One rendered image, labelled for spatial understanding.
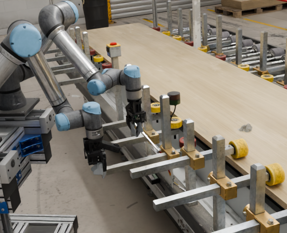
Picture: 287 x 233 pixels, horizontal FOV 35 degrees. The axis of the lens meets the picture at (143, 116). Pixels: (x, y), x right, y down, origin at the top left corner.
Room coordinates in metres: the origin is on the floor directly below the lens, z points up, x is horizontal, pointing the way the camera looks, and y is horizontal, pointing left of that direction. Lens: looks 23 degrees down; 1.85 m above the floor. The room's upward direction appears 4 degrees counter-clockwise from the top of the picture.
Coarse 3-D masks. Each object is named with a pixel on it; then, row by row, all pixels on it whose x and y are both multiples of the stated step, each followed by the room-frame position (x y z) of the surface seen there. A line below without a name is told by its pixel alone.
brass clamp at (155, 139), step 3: (144, 129) 2.19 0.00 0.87; (153, 129) 2.18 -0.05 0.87; (144, 132) 2.17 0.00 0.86; (147, 132) 2.15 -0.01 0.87; (150, 132) 2.15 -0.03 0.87; (156, 132) 2.14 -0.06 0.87; (150, 135) 2.11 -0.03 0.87; (153, 135) 2.10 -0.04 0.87; (156, 135) 2.11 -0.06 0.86; (150, 138) 2.10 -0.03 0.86; (153, 138) 2.10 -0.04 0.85; (156, 138) 2.11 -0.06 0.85; (153, 141) 2.10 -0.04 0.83; (156, 141) 2.11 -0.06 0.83; (150, 144) 2.10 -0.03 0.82
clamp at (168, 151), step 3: (159, 147) 1.99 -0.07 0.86; (162, 147) 1.95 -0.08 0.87; (162, 150) 1.94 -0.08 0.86; (165, 150) 1.92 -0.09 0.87; (168, 150) 1.92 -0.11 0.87; (171, 150) 1.92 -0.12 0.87; (174, 150) 1.91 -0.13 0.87; (168, 153) 1.88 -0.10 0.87; (177, 153) 1.88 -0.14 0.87; (168, 156) 1.87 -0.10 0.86; (171, 156) 1.86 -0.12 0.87; (174, 156) 1.87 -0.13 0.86; (177, 156) 1.87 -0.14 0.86; (168, 159) 1.88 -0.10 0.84
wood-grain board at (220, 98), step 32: (96, 32) 4.60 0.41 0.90; (128, 32) 4.48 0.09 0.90; (160, 32) 4.37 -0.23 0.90; (160, 64) 3.27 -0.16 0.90; (192, 64) 3.21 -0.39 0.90; (224, 64) 3.15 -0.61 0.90; (192, 96) 2.54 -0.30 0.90; (224, 96) 2.50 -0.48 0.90; (256, 96) 2.46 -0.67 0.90; (224, 128) 2.05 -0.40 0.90; (256, 128) 2.03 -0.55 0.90; (256, 160) 1.70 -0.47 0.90
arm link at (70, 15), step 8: (64, 8) 2.16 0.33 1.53; (72, 8) 2.20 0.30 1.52; (64, 16) 2.13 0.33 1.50; (72, 16) 2.18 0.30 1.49; (64, 24) 2.14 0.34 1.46; (72, 24) 2.25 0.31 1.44; (40, 32) 2.25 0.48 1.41; (48, 40) 2.23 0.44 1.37; (40, 48) 2.25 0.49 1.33; (48, 48) 2.27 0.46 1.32; (24, 64) 2.29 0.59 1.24
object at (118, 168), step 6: (150, 156) 1.89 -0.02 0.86; (156, 156) 1.88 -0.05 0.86; (162, 156) 1.89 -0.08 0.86; (180, 156) 1.92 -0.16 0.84; (126, 162) 1.85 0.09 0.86; (132, 162) 1.84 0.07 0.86; (138, 162) 1.85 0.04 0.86; (144, 162) 1.86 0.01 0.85; (150, 162) 1.87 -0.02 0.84; (156, 162) 1.88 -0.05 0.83; (108, 168) 1.80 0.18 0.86; (114, 168) 1.81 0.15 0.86; (120, 168) 1.82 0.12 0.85; (126, 168) 1.83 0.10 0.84; (132, 168) 1.84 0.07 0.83; (108, 174) 1.80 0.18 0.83
